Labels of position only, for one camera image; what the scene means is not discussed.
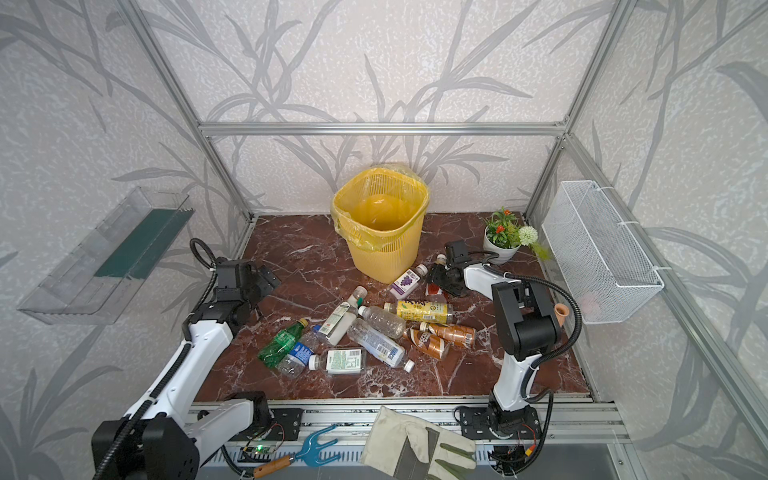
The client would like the beige work glove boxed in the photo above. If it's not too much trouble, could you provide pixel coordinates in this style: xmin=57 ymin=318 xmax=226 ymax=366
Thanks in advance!
xmin=360 ymin=407 xmax=477 ymax=479

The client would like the small terracotta vase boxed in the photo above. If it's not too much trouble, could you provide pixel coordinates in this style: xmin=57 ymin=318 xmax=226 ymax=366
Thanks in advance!
xmin=554 ymin=303 xmax=571 ymax=327

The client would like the square green label bottle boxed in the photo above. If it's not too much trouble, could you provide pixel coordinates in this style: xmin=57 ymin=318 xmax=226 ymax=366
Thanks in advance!
xmin=308 ymin=349 xmax=365 ymax=376

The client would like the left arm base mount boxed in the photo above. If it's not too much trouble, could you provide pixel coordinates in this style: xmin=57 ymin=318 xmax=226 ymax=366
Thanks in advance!
xmin=236 ymin=408 xmax=304 ymax=442

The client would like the purple grape label bottle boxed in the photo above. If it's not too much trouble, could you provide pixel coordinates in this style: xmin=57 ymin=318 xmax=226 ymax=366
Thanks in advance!
xmin=390 ymin=264 xmax=428 ymax=300

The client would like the blue label water bottle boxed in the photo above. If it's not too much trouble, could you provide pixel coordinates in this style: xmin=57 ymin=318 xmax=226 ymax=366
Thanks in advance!
xmin=277 ymin=328 xmax=321 ymax=380

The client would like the brown milk tea bottle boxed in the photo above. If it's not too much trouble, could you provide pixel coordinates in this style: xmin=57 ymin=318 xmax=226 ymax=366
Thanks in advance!
xmin=419 ymin=322 xmax=476 ymax=349

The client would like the white green label bottle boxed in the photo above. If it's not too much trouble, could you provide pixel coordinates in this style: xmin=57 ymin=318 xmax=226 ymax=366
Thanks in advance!
xmin=316 ymin=285 xmax=368 ymax=346

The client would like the yellow plastic waste bin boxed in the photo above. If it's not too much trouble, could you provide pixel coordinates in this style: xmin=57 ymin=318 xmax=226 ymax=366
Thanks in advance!
xmin=331 ymin=163 xmax=430 ymax=284

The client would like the red juice bottle yellow cap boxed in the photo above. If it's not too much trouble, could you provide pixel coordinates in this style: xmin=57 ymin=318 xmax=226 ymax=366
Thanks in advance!
xmin=425 ymin=253 xmax=447 ymax=303

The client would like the white wire mesh basket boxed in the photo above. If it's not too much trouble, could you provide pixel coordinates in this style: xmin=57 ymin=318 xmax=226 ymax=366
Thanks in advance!
xmin=542 ymin=180 xmax=664 ymax=325

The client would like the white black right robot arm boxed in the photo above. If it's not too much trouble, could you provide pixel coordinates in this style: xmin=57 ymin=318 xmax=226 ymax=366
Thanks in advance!
xmin=430 ymin=240 xmax=583 ymax=432

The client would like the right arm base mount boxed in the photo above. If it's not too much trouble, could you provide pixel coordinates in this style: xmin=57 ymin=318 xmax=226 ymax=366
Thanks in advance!
xmin=454 ymin=405 xmax=543 ymax=443

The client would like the clear ribbed plastic bottle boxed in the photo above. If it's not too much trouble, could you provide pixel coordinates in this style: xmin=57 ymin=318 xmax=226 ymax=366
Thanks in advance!
xmin=358 ymin=306 xmax=407 ymax=339

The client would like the teal garden hand fork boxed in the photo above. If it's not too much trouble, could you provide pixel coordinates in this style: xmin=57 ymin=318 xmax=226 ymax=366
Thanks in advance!
xmin=252 ymin=424 xmax=341 ymax=479

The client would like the green circuit board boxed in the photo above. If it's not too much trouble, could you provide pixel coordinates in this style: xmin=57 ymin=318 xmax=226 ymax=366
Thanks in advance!
xmin=238 ymin=444 xmax=279 ymax=463

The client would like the large clear water bottle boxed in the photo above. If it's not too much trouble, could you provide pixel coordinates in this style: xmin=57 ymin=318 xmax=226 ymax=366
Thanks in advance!
xmin=347 ymin=318 xmax=415 ymax=373

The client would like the clear acrylic wall shelf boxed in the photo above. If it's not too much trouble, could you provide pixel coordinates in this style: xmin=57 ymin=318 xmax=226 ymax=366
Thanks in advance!
xmin=17 ymin=187 xmax=194 ymax=326

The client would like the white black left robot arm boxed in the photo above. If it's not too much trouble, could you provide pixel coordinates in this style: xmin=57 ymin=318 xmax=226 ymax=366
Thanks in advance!
xmin=91 ymin=238 xmax=280 ymax=479

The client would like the green plastic bottle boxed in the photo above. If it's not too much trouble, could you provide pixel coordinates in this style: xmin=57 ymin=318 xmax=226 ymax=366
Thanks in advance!
xmin=258 ymin=318 xmax=309 ymax=369

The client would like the yellow bin liner bag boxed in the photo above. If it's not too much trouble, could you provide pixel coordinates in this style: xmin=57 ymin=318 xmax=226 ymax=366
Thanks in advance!
xmin=331 ymin=163 xmax=430 ymax=252

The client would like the yellow label tea bottle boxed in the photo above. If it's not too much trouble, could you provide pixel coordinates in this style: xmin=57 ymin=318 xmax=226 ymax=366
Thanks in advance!
xmin=383 ymin=300 xmax=455 ymax=325

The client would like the white potted artificial plant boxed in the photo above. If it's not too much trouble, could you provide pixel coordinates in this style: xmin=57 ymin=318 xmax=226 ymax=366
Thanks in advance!
xmin=483 ymin=208 xmax=551 ymax=265

